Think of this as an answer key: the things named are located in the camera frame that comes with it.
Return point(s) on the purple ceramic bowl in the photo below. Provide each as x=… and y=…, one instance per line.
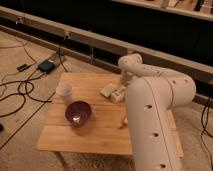
x=78, y=112

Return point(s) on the wooden shelf rail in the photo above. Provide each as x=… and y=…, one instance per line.
x=103, y=42

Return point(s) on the dark power adapter box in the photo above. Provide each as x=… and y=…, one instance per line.
x=46, y=66

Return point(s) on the small black device on floor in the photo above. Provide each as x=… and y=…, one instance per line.
x=23, y=67

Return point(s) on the white rectangular block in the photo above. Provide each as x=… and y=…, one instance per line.
x=108, y=90

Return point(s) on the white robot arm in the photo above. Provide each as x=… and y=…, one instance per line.
x=151, y=92

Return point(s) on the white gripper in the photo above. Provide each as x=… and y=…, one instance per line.
x=126, y=78

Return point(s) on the orange carrot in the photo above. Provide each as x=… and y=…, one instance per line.
x=124, y=122

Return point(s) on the white plastic bottle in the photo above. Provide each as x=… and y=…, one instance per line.
x=117, y=96

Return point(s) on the wooden table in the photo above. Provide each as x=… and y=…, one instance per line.
x=101, y=133

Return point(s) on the translucent plastic cup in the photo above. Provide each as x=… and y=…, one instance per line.
x=65, y=92

